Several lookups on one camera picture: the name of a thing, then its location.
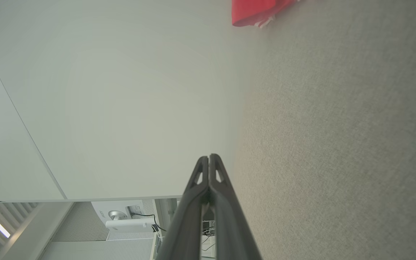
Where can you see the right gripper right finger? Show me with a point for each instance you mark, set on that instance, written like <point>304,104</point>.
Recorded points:
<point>233,238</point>

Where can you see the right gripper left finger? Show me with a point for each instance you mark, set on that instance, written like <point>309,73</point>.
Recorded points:
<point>184,231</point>

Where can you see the red white striped jersey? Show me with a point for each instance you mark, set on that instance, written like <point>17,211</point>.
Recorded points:
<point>251,12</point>

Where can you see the white ceiling projector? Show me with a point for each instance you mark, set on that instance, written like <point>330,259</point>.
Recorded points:
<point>121,224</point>

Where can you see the grey partition post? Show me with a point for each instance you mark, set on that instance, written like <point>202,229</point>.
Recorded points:
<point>164,213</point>

